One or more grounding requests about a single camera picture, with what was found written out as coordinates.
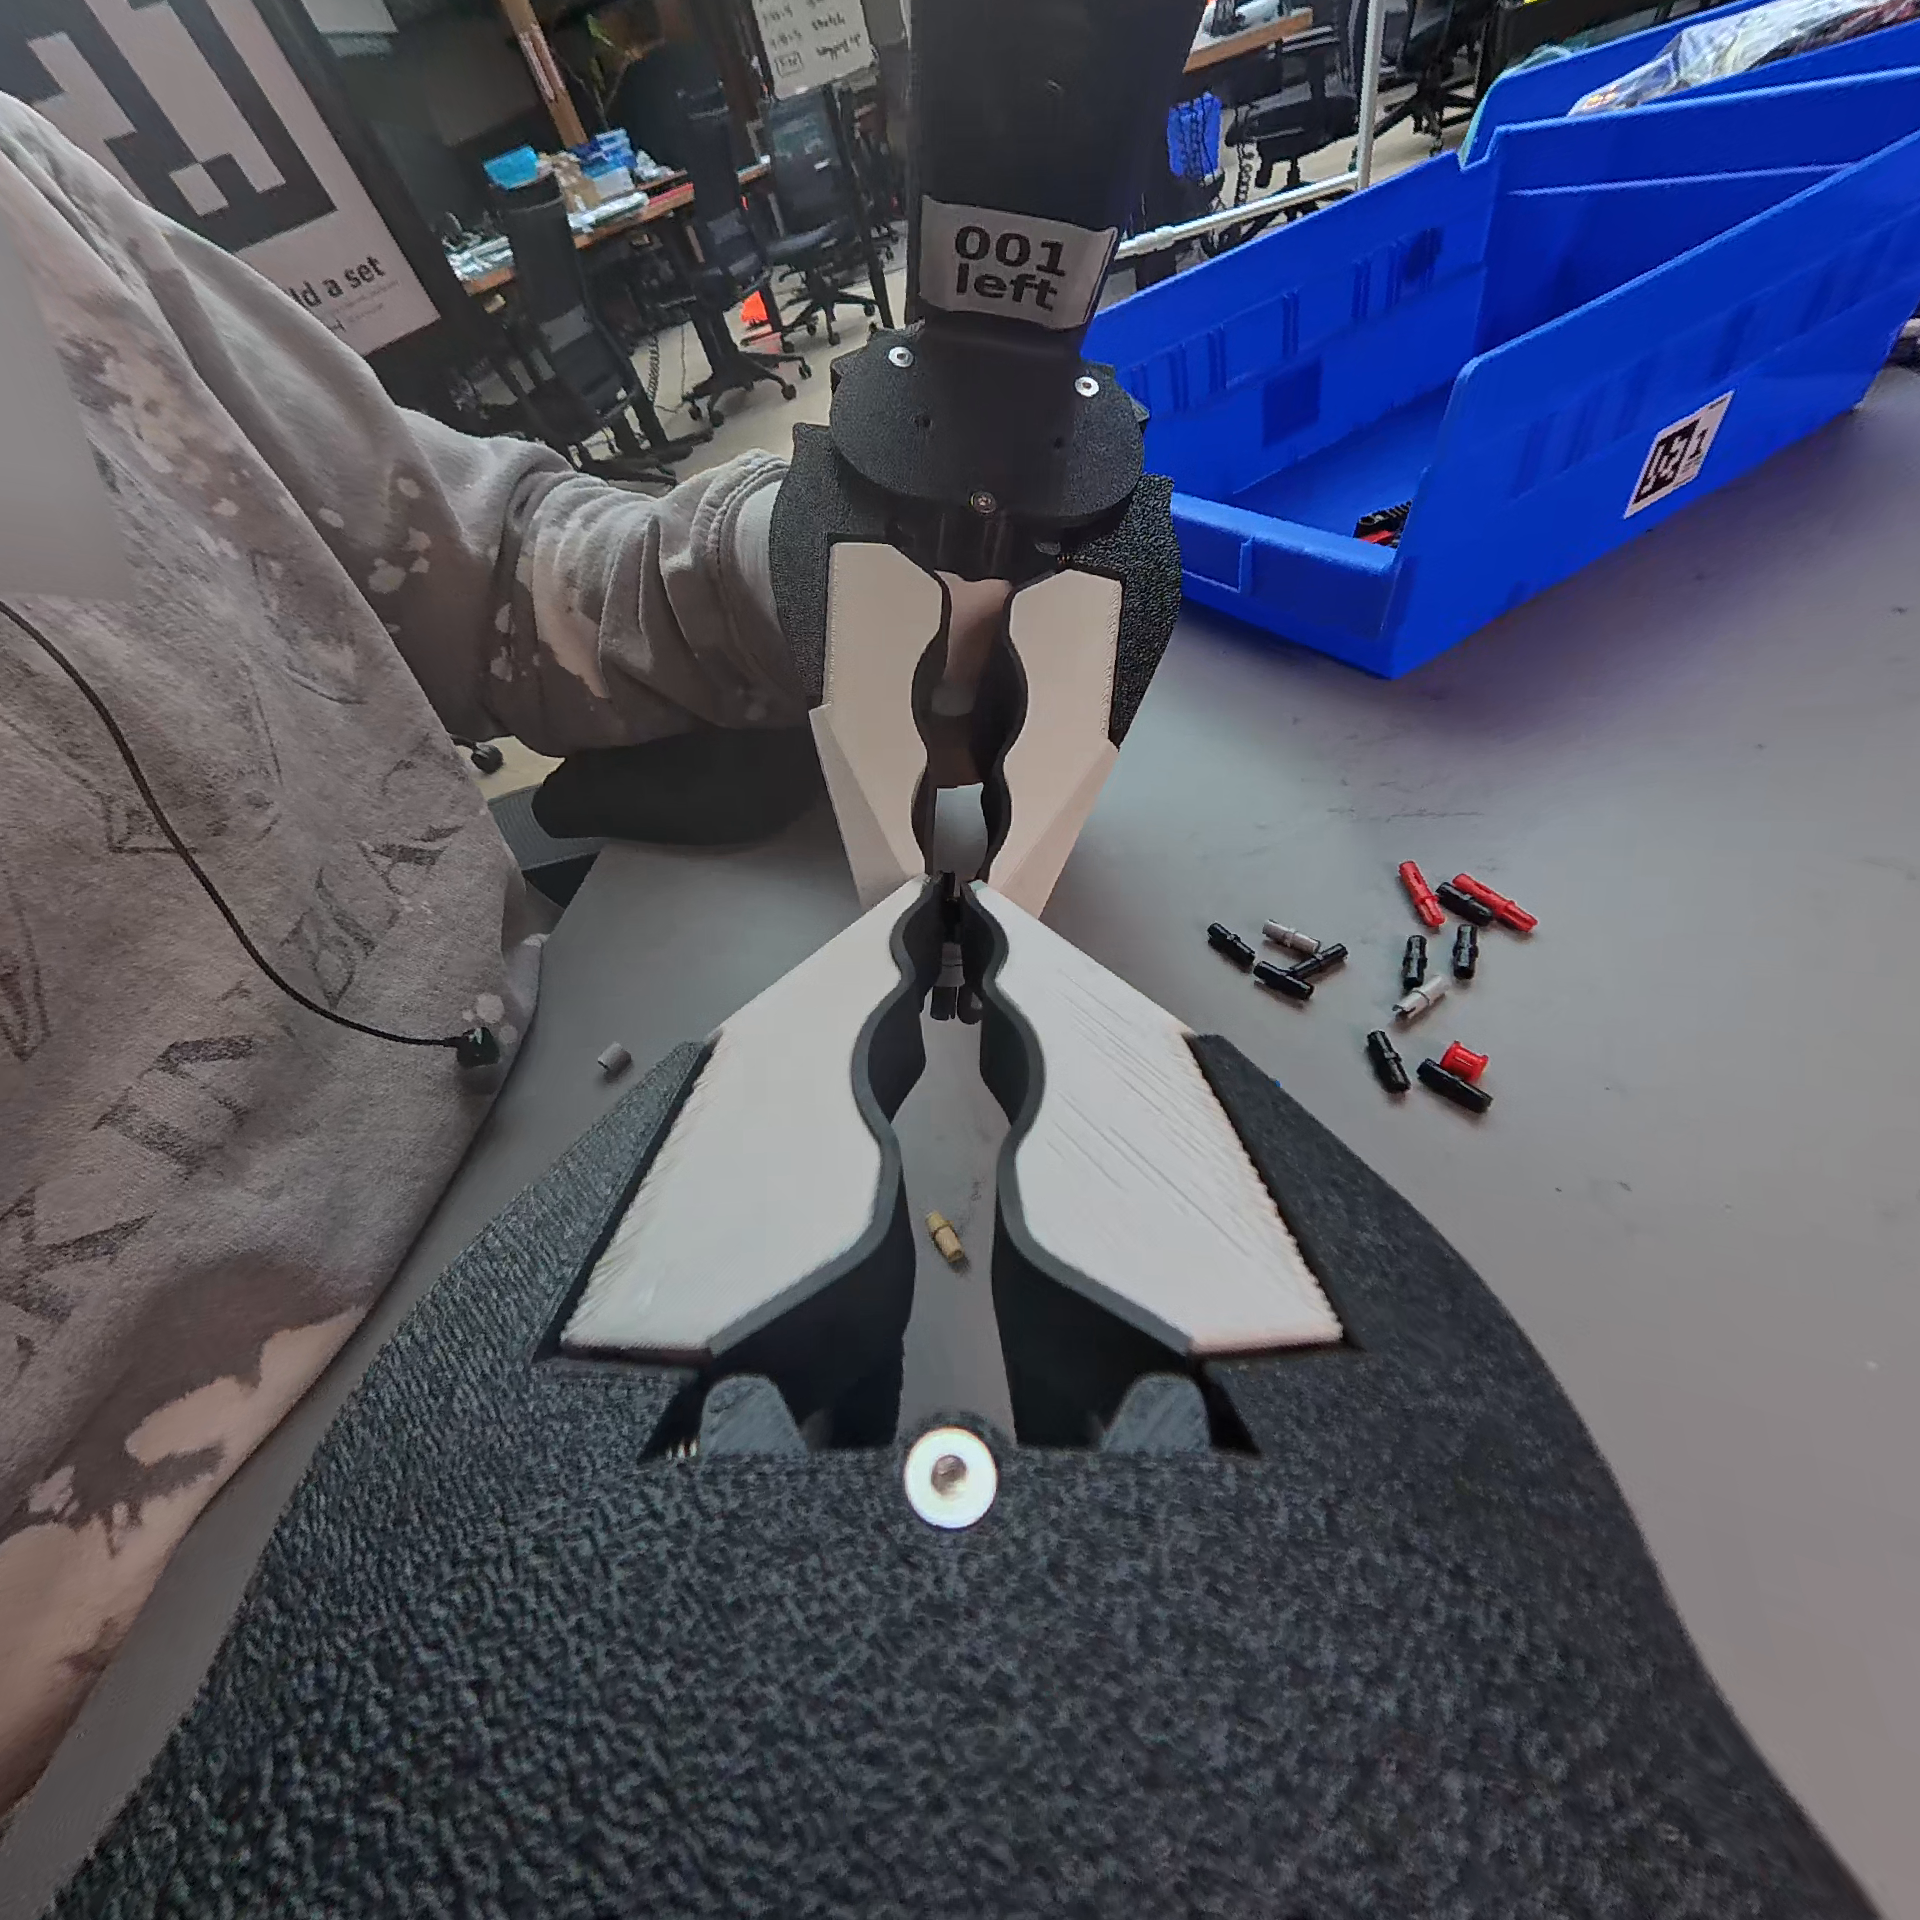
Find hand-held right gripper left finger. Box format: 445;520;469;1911
557;878;934;1445

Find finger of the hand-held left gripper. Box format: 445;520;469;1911
979;573;1126;922
808;538;950;904

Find person's left forearm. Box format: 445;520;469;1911
404;404;798;752

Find person's grey patterned sweatshirt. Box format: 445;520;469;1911
0;90;549;1816

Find blue storage bin white label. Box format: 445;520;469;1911
1080;141;1920;682

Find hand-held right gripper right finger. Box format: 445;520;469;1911
970;878;1344;1445

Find grey toy beam with pins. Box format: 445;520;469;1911
922;874;986;1024

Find clear bag of toy parts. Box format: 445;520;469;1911
1569;0;1920;114

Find pile of small connector pins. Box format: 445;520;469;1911
1208;860;1539;1116

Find black white poster sign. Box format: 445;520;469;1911
0;0;444;354

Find grey desk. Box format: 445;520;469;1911
0;367;1920;1920

